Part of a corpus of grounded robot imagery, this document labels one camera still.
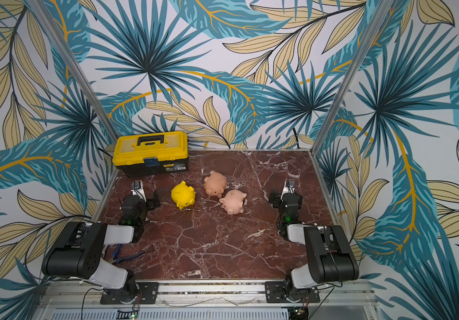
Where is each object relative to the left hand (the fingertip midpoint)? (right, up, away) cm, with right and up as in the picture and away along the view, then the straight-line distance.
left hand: (145, 193), depth 92 cm
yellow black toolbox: (-4, +18, +4) cm, 19 cm away
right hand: (+65, +1, 0) cm, 65 cm away
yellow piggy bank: (+17, -1, 0) cm, 17 cm away
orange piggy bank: (+32, +4, +4) cm, 32 cm away
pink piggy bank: (+41, -3, -4) cm, 41 cm away
